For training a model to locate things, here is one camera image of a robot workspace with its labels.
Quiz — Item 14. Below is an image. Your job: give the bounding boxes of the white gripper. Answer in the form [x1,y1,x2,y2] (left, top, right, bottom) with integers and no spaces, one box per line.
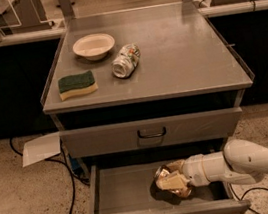
[156,154,209,190]

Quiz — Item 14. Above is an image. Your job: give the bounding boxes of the orange crushed soda can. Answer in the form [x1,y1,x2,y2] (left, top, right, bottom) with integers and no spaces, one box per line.
[154,159,192,198]

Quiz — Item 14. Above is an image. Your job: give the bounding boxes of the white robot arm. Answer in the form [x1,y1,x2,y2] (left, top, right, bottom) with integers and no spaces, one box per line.
[154,139,268,198]

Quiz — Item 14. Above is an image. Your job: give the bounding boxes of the open middle drawer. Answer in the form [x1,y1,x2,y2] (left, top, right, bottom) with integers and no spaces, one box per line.
[88,157,250,214]

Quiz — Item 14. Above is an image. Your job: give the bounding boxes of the grey metal drawer cabinet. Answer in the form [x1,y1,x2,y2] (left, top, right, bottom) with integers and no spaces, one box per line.
[43,3,253,170]

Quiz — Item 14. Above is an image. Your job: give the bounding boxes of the closed upper drawer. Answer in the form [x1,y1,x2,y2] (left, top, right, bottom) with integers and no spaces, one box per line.
[60,107,242,158]

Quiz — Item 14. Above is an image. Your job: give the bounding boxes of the green yellow sponge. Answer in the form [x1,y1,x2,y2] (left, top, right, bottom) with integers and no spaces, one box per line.
[58,70,99,101]

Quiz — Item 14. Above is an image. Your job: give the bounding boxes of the white paper sheet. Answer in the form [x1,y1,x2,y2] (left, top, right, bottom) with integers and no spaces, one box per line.
[22,132,61,167]

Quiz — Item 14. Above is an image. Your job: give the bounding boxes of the white paper bowl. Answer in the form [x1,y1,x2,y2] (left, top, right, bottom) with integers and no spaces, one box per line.
[72,33,115,61]

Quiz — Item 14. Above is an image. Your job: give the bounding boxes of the black floor cable right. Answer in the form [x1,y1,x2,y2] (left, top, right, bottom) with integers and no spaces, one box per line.
[227,177,268,214]

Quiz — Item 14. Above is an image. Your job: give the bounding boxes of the black floor cable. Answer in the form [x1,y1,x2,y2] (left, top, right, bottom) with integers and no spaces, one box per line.
[8,126,96,214]
[227,177,268,214]

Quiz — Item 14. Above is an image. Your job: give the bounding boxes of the black floor cable left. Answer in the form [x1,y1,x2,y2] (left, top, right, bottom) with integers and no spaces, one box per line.
[8,126,96,214]

